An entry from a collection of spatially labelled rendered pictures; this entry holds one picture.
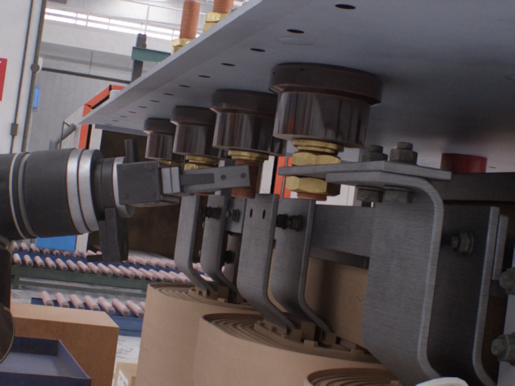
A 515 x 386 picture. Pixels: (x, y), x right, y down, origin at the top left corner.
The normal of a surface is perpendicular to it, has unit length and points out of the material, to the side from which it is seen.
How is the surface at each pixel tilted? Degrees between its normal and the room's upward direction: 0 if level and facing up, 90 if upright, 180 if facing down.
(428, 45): 180
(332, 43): 180
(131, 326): 90
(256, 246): 90
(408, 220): 90
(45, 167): 60
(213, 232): 90
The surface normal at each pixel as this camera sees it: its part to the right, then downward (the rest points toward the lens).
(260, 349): -0.68, -0.11
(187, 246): -0.95, -0.13
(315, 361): -0.26, -0.07
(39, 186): -0.08, -0.18
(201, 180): 0.43, -0.07
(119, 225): 0.99, -0.08
